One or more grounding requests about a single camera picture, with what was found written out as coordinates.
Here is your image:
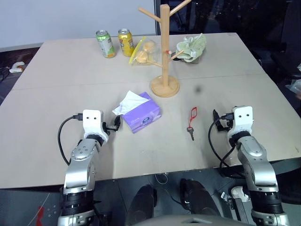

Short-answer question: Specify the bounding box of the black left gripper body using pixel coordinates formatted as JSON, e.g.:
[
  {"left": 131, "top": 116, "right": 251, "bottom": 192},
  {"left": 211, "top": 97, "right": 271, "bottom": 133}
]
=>
[{"left": 103, "top": 121, "right": 118, "bottom": 135}]

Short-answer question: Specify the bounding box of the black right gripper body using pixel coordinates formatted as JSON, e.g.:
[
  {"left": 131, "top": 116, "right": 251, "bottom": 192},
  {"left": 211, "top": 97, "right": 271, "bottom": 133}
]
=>
[{"left": 222, "top": 118, "right": 234, "bottom": 132}]

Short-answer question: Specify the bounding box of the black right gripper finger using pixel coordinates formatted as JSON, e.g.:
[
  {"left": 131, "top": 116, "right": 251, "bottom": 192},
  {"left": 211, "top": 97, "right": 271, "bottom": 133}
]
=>
[
  {"left": 212, "top": 109, "right": 223, "bottom": 123},
  {"left": 215, "top": 120, "right": 228, "bottom": 132}
]

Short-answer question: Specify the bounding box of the purple tissue pack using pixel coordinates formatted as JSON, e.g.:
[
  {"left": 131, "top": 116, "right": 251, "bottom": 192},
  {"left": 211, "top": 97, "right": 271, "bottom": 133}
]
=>
[{"left": 112, "top": 90, "right": 163, "bottom": 134}]

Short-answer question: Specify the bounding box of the plastic zip bag of cookies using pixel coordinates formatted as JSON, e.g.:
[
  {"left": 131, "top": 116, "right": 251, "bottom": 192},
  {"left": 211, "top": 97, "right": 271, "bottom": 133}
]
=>
[{"left": 128, "top": 36, "right": 163, "bottom": 67}]

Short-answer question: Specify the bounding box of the pale green cloth bundle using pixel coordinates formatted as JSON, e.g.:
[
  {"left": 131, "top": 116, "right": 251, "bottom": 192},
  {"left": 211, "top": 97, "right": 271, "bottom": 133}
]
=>
[{"left": 176, "top": 33, "right": 208, "bottom": 63}]

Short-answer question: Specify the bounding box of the dark rounded shape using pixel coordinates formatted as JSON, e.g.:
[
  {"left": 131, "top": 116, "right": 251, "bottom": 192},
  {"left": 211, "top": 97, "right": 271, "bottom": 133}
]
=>
[
  {"left": 179, "top": 178, "right": 221, "bottom": 216},
  {"left": 125, "top": 184, "right": 158, "bottom": 226}
]

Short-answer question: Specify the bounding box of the green drink can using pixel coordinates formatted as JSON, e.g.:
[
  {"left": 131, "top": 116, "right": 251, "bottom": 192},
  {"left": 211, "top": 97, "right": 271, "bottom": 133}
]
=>
[{"left": 95, "top": 29, "right": 117, "bottom": 59}]

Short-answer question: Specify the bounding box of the clear plastic bag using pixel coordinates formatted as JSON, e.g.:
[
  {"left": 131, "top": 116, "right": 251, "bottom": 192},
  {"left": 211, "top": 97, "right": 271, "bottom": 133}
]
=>
[{"left": 285, "top": 79, "right": 301, "bottom": 100}]

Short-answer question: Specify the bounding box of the wooden tree hanger stand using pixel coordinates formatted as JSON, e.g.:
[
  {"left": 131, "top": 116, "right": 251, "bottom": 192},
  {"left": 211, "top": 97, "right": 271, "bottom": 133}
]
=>
[{"left": 138, "top": 0, "right": 192, "bottom": 97}]

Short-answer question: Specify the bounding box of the yellow drink can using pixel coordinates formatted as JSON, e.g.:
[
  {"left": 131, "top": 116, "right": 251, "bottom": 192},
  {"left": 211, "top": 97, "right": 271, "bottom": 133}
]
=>
[{"left": 117, "top": 28, "right": 136, "bottom": 57}]

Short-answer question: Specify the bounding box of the silver robot torso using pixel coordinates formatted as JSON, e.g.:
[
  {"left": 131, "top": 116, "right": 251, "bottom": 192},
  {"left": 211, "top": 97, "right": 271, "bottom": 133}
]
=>
[{"left": 154, "top": 213, "right": 237, "bottom": 226}]

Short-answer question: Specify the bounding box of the white device on floor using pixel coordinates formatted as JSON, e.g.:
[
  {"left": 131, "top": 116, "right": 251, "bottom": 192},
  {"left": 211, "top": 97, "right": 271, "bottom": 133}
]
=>
[{"left": 9, "top": 61, "right": 25, "bottom": 73}]

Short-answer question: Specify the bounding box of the dark panel with red mark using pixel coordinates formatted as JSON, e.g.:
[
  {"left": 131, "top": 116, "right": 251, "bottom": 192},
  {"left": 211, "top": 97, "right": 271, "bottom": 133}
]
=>
[{"left": 0, "top": 188, "right": 64, "bottom": 226}]

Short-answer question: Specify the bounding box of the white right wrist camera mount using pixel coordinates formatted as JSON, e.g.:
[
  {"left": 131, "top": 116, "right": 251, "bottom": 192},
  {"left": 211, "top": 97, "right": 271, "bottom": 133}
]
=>
[{"left": 226, "top": 106, "right": 255, "bottom": 138}]

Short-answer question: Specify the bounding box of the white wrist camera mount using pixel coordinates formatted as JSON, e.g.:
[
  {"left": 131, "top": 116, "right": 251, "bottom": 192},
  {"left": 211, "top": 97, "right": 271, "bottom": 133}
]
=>
[
  {"left": 82, "top": 109, "right": 110, "bottom": 143},
  {"left": 226, "top": 106, "right": 255, "bottom": 138}
]

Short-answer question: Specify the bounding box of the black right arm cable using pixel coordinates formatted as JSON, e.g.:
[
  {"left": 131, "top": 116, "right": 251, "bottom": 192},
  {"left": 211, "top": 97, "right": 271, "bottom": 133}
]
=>
[{"left": 208, "top": 112, "right": 236, "bottom": 169}]

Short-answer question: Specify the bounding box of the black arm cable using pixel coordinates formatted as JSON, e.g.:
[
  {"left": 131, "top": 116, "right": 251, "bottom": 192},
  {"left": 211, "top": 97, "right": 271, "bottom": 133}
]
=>
[
  {"left": 57, "top": 113, "right": 83, "bottom": 166},
  {"left": 208, "top": 112, "right": 236, "bottom": 169}
]

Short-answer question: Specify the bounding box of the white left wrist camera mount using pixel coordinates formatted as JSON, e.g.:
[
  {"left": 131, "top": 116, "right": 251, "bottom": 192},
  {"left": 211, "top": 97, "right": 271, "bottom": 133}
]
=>
[{"left": 82, "top": 109, "right": 110, "bottom": 143}]

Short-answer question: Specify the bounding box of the key with red strap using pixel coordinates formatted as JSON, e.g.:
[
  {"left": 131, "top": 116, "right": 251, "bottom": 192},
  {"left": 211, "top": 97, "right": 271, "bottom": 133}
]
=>
[{"left": 186, "top": 106, "right": 199, "bottom": 142}]

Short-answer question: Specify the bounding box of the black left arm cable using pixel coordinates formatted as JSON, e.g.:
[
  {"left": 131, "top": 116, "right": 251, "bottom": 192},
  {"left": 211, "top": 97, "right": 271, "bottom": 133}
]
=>
[{"left": 57, "top": 113, "right": 83, "bottom": 166}]

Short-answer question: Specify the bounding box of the thin white cable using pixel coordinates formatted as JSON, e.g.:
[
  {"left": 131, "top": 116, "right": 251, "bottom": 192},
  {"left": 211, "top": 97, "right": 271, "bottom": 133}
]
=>
[{"left": 153, "top": 172, "right": 169, "bottom": 186}]

